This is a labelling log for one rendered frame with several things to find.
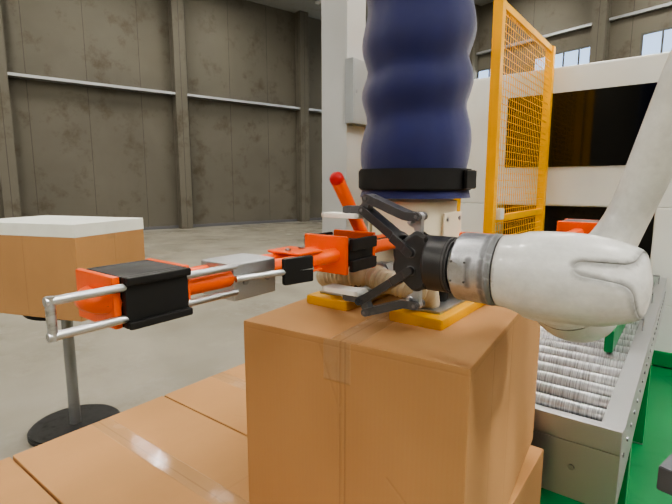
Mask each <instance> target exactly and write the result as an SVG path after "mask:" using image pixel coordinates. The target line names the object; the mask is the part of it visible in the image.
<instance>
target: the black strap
mask: <svg viewBox="0 0 672 504"><path fill-rule="evenodd" d="M476 176H477V171H476V170H472V169H466V168H377V169H360V171H359V188H360V190H393V191H453V190H471V189H475V188H476Z"/></svg>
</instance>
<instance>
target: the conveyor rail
mask: <svg viewBox="0 0 672 504"><path fill-rule="evenodd" d="M658 279H659V277H657V280H656V282H655V285H654V288H653V290H652V292H654V296H653V303H651V300H652V295H651V299H650V303H649V307H648V310H647V312H646V314H645V316H644V318H645V319H644V329H643V331H641V330H642V320H641V321H640V324H639V326H638V329H637V332H636V334H635V337H634V339H633V342H632V344H631V347H630V350H629V352H628V355H627V357H626V360H625V363H624V365H623V368H622V370H621V373H620V376H619V378H618V381H617V383H616V386H615V389H614V391H613V394H612V396H611V399H610V401H609V404H608V407H607V409H606V412H605V414H604V417H603V420H602V422H604V423H608V424H611V425H615V426H619V427H622V428H624V434H623V445H622V455H621V466H620V476H619V486H618V497H617V503H618V498H619V494H620V490H621V486H622V482H623V477H624V473H625V469H626V465H627V461H628V456H629V452H630V448H631V444H632V439H633V436H634V431H635V427H636V423H637V419H638V415H639V410H640V406H641V402H642V398H643V394H644V389H645V385H646V381H647V377H648V373H649V368H650V364H651V360H652V356H653V352H654V347H655V343H656V339H657V335H658V331H659V326H660V322H661V318H662V314H663V310H664V303H665V294H666V284H667V278H663V277H660V281H659V284H658Z"/></svg>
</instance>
